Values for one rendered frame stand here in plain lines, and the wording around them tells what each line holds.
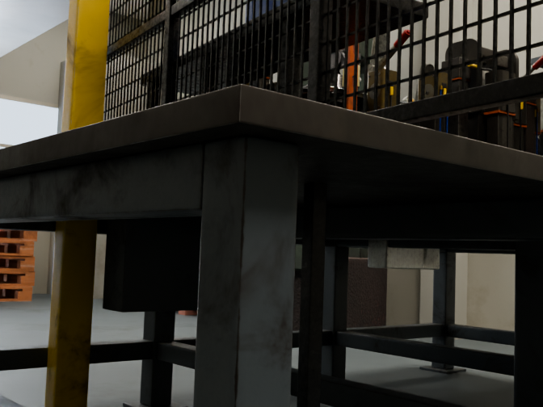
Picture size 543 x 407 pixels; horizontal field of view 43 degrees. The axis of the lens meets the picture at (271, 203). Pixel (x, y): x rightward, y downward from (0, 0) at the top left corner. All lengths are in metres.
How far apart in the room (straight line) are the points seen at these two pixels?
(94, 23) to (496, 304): 3.54
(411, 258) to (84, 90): 1.43
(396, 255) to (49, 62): 6.41
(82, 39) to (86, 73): 0.10
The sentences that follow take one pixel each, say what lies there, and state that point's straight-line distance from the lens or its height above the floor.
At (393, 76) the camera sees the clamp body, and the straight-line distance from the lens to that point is 1.95.
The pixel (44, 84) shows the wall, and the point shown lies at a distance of 8.48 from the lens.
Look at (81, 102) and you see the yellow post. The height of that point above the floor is 0.97.
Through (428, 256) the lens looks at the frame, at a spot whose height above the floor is 0.55.
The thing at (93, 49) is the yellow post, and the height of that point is 1.13.
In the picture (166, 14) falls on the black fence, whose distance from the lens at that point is 1.84.
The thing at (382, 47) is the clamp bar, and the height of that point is 1.12.
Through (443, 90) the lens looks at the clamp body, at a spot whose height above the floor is 1.02.
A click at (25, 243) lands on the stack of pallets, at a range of 7.11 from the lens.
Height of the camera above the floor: 0.53
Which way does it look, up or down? 4 degrees up
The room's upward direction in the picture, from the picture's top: 2 degrees clockwise
